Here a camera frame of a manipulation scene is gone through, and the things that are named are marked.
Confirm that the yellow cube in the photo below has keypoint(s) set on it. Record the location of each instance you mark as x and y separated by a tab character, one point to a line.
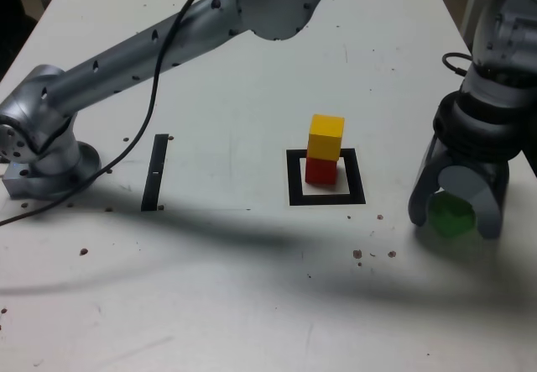
325	137

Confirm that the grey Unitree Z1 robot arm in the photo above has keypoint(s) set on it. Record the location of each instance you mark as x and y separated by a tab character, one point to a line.
126	55

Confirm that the red cube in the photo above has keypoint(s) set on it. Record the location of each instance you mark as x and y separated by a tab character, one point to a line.
321	172

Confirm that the white upright post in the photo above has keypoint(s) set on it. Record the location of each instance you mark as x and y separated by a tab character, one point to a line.
472	2

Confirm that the green cube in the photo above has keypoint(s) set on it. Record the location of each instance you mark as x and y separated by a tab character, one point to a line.
451	216

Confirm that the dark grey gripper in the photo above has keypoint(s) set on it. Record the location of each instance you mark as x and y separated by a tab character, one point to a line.
478	164

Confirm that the black tape strip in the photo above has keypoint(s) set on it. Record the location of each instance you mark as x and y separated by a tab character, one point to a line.
153	187

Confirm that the black tape square outline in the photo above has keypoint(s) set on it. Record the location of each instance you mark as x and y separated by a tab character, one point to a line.
293	179

